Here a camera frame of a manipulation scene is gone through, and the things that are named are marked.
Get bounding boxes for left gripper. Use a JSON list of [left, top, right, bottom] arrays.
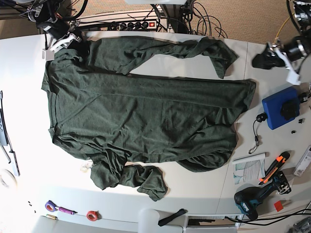
[[252, 36, 311, 85]]

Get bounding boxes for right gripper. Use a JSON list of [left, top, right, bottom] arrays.
[[41, 20, 83, 61]]

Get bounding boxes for dark green t-shirt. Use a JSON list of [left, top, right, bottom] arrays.
[[42, 37, 256, 201]]

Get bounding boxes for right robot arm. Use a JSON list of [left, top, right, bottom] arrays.
[[24, 0, 89, 61]]

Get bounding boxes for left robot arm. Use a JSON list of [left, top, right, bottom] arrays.
[[252, 0, 311, 85]]

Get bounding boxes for blue box with black knob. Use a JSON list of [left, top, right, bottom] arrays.
[[262, 87, 300, 130]]

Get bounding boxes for black power strip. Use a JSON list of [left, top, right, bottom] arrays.
[[107, 21, 158, 32]]

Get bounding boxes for orange black utility knife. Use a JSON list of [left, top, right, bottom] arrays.
[[258, 151, 290, 185]]

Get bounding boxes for white rectangular device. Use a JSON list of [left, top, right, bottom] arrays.
[[294, 146, 311, 177]]

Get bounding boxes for paper instruction booklet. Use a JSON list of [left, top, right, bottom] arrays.
[[232, 153, 266, 184]]

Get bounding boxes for dark remote control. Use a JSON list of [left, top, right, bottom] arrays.
[[0, 109, 8, 146]]

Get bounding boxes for grey usb hub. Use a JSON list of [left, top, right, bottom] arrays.
[[9, 150, 20, 177]]

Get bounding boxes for red square card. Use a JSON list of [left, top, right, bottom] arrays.
[[274, 200, 284, 212]]

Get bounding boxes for white tape roll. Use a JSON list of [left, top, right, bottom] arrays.
[[0, 169, 17, 190]]

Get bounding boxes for purple tape roll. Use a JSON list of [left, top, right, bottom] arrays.
[[45, 200, 57, 212]]

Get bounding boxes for purple marker pen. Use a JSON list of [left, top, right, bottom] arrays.
[[57, 207, 77, 215]]

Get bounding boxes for gold green small cylinder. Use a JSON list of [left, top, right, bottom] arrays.
[[46, 214, 58, 220]]

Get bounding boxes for red tape roll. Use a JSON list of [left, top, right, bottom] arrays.
[[86, 211, 99, 221]]

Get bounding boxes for yellow cable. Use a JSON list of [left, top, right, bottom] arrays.
[[272, 17, 291, 46]]

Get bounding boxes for black cable with carabiner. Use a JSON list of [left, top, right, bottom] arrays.
[[247, 113, 267, 155]]

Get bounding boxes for black cordless drill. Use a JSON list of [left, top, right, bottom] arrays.
[[234, 171, 292, 221]]

